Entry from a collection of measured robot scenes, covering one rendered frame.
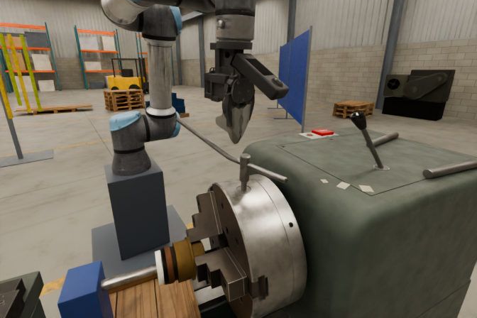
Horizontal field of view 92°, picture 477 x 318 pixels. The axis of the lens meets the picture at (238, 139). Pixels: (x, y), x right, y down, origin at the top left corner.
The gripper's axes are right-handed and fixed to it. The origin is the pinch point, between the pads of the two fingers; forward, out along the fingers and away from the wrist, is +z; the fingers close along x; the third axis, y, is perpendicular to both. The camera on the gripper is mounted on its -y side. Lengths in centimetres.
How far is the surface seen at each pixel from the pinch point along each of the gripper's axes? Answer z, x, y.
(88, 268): 23.7, 29.9, 13.5
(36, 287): 47, 38, 41
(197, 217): 19.4, 8.4, 4.7
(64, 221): 156, 3, 222
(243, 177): 7.1, 2.7, -3.9
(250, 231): 13.8, 8.4, -10.6
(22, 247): 153, 38, 208
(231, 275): 21.6, 13.0, -10.2
